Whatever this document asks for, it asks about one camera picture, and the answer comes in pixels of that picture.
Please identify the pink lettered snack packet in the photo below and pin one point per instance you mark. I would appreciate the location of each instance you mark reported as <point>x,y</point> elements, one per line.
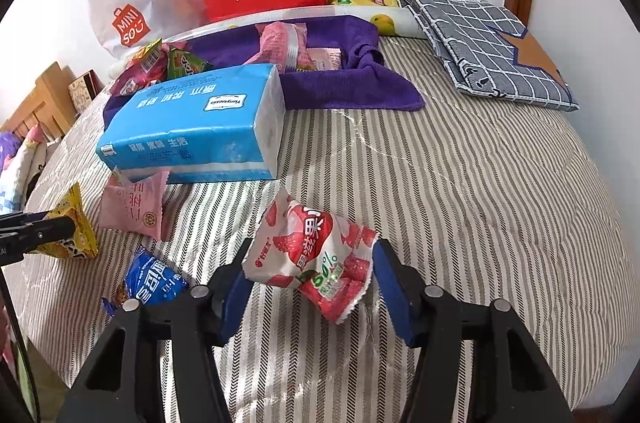
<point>132,208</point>

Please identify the blue tissue pack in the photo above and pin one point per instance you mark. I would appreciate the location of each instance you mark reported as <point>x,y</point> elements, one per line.
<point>190,128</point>

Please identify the wooden headboard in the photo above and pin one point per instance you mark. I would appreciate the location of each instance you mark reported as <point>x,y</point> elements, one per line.
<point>45,103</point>

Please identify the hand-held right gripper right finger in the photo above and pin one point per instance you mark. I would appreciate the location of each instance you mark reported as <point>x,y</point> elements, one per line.
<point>395,293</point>

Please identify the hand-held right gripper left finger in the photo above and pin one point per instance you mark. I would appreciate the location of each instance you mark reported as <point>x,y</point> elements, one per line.
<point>237,303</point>

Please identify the strawberry print snack packet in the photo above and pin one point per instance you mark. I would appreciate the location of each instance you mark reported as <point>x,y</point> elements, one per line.
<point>310,248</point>

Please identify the purple towel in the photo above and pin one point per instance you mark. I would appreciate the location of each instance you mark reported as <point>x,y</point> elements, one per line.
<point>350,88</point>

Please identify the blue snack packet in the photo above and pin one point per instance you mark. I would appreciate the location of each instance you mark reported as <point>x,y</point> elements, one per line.
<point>150,278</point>

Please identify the folded blue checked cloth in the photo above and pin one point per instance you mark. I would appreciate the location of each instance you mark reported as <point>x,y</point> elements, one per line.
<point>480,43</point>

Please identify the green snack packet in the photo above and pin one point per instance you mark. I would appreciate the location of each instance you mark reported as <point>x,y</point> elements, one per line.
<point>187,62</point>

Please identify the red snack packet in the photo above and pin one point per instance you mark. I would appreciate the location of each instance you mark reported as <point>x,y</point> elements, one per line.
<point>142,68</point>

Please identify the printed pillow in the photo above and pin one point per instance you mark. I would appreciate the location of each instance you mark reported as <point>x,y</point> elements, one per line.
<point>20,163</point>

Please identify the yellow triangular snack packet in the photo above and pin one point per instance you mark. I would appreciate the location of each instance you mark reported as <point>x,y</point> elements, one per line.
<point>75,203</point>

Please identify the rolled fruit print mat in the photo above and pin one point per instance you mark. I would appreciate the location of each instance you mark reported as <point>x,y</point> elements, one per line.
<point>395,20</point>

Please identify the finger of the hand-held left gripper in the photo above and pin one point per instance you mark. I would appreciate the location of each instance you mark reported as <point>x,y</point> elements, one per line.
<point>45,230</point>

